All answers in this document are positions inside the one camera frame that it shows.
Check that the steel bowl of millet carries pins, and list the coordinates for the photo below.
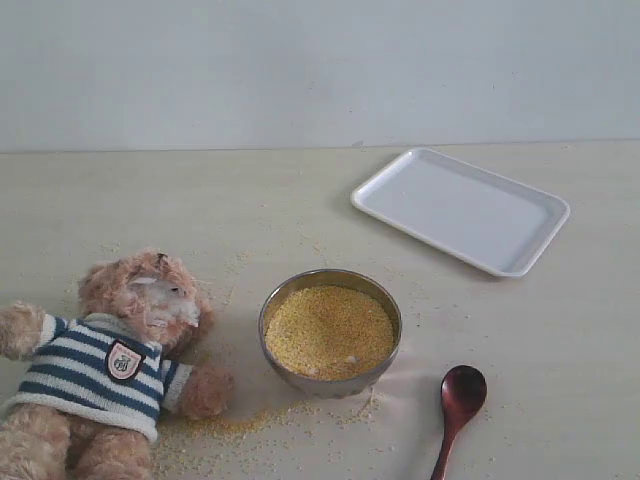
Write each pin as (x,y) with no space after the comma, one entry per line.
(330,333)

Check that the brown teddy bear striped sweater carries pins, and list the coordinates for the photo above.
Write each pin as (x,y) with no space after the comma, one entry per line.
(89,402)

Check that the dark red wooden spoon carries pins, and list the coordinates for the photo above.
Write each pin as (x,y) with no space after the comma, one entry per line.
(463,393)

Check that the white rectangular plastic tray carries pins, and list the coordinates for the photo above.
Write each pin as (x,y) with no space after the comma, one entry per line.
(493,223)

